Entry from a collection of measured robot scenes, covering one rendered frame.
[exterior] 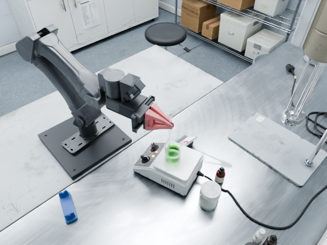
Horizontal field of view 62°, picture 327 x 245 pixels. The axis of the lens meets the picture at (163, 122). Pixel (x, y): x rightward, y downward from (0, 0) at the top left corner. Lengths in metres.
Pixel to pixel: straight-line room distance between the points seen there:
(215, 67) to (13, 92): 2.07
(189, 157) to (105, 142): 0.32
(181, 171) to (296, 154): 0.44
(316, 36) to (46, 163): 0.90
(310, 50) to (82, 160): 0.76
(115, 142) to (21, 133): 0.37
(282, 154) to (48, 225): 0.80
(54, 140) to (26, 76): 2.18
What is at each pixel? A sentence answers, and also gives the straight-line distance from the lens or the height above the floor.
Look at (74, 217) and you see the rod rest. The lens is 0.88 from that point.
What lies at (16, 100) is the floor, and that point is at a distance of 2.91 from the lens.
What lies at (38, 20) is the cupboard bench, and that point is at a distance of 3.07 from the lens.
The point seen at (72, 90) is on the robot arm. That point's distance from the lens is 0.92.
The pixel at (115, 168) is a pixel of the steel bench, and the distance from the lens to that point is 0.96.
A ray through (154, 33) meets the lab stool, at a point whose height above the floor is 0.64.
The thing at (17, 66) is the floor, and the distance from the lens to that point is 3.41.
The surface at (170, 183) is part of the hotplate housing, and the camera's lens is 0.86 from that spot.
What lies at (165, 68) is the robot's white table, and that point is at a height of 0.90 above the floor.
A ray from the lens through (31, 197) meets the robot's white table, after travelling 0.98.
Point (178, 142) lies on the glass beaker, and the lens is 0.82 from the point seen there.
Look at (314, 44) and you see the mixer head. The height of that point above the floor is 1.33.
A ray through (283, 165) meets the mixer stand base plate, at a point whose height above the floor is 0.91.
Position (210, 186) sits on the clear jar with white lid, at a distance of 0.82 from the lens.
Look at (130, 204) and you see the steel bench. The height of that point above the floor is 0.90.
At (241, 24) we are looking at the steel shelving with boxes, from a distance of 2.99.
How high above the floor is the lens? 1.67
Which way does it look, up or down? 45 degrees down
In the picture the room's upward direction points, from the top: straight up
